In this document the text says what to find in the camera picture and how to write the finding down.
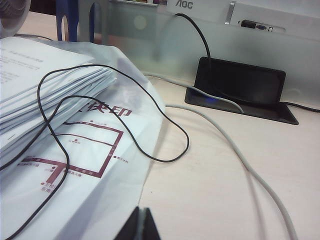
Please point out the blue plastic stand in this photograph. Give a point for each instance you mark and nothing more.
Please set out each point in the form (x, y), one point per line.
(73, 15)

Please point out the stack of white papers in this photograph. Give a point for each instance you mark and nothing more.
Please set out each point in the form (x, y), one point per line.
(20, 75)

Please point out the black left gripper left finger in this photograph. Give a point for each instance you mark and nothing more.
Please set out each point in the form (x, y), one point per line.
(131, 227)

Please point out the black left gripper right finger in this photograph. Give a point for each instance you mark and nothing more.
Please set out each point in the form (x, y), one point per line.
(150, 227)

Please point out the white printed plastic bag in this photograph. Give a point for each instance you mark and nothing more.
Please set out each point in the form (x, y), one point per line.
(100, 200)

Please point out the translucent round plastic object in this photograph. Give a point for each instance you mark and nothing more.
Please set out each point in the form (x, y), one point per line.
(12, 15)

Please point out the white AOC monitor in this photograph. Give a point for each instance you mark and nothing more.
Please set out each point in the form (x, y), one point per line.
(287, 12)

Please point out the frosted glass desk partition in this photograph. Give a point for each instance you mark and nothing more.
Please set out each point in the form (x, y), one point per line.
(162, 42)

